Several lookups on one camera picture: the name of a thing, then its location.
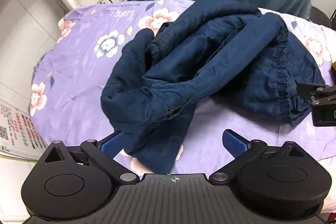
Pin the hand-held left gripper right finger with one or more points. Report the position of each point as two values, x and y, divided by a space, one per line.
234 144

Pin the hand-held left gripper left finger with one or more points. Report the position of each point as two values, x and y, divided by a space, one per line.
111 144

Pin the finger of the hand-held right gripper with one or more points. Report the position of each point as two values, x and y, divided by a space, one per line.
308 90

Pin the navy blue jacket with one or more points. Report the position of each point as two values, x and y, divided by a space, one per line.
210 56

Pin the black chair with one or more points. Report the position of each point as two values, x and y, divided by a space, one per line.
320 16

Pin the purple floral blanket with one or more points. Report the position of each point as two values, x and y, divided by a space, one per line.
76 77

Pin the wall poster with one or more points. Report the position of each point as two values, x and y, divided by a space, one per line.
18 129

